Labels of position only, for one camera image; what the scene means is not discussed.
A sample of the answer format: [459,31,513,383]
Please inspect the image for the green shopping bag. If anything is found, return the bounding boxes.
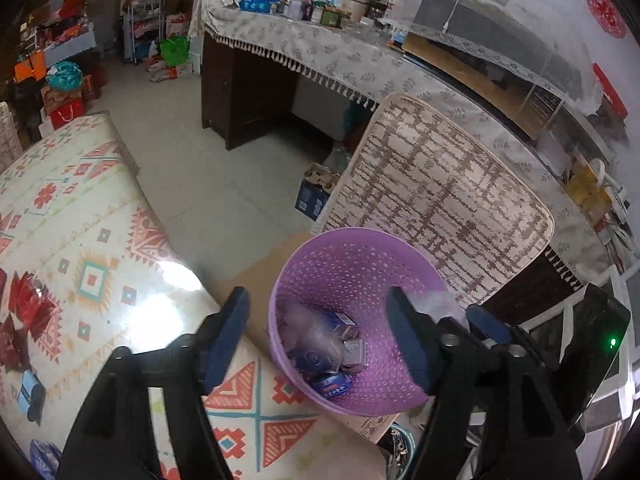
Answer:
[160,35,191,68]

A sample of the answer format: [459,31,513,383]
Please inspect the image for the flat dark red wrapper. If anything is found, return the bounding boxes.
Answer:
[0,316,32,372]

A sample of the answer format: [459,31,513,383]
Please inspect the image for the patterned chair back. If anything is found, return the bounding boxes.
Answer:
[312,92,556,311]

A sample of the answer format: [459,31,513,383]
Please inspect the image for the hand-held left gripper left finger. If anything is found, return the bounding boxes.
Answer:
[56,286,251,480]

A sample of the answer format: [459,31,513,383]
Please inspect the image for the printed cardboard box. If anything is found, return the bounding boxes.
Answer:
[210,232,401,443]

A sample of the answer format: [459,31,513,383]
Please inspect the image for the white metal rack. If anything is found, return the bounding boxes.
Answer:
[122,0,161,63]

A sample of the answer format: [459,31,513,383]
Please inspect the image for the white medicine box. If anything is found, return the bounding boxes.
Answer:
[342,337,371,373]

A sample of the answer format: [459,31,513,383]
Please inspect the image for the teal bag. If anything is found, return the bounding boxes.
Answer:
[47,60,83,88]

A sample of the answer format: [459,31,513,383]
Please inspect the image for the teal bin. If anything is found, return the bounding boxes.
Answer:
[375,422,416,480]

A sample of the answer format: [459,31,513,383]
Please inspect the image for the orange box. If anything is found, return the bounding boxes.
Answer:
[15,57,48,83]

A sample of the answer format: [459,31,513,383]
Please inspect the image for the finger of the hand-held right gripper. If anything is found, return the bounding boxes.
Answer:
[466,304,546,366]

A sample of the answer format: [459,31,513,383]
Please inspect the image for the crumpled red foil bag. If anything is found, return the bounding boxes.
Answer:
[7,271,63,343]

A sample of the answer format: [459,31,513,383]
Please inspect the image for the mesh food cover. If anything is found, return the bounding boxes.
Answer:
[400,0,601,106]

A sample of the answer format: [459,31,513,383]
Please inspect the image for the clear plastic bag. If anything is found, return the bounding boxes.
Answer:
[277,300,346,361]

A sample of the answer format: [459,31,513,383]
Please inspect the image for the purple plastic basket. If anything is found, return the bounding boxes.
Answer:
[267,227,453,417]

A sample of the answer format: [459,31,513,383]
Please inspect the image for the clear plastic wrap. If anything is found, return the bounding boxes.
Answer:
[410,290,466,322]

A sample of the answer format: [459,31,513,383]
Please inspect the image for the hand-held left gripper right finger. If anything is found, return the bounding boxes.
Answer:
[386,285,584,480]

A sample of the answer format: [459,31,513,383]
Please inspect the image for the dark wooden sideboard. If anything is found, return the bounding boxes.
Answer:
[201,35,361,151]

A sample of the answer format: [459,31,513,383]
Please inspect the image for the patterned chair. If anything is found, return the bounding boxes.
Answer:
[312,92,556,311]
[0,102,23,173]

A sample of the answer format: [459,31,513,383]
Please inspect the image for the blue wrapper on table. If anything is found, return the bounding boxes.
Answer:
[17,370,47,423]

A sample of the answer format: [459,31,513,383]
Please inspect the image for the red paper-cut wall decoration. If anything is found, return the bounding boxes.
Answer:
[585,0,628,38]

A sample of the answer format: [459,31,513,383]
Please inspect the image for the blue bottle carton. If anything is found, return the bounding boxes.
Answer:
[295,162,341,221]

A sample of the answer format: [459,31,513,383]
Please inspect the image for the leaf print fringed cloth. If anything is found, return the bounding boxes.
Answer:
[192,0,626,281]

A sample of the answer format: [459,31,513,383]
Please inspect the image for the blue checkered table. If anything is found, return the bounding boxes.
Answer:
[42,30,96,68]

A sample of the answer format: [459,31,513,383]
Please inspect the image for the patterned tablecloth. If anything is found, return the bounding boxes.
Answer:
[0,114,386,480]

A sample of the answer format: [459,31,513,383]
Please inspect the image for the blue snack bag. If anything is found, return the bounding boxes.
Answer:
[30,439,63,480]

